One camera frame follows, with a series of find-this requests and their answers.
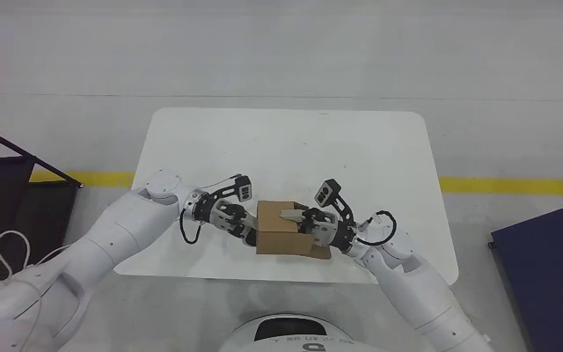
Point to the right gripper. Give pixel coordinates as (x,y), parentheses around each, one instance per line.
(331,232)

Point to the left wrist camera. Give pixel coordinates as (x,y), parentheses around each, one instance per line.
(243,191)

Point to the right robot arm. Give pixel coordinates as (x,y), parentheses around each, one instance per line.
(418,290)

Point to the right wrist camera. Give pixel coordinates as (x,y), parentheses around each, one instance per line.
(328,192)

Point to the robot body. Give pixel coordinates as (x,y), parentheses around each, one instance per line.
(294,336)

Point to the small brown carton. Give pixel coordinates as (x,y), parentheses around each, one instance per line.
(278,239)

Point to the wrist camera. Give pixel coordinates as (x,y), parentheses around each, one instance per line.
(243,191)
(328,192)

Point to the black frame rack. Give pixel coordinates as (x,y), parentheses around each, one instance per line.
(31,207)

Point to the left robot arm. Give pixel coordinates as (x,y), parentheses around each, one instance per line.
(110,239)

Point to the dark blue panel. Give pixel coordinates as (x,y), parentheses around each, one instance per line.
(534,273)

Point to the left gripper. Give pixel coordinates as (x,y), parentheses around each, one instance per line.
(214,213)

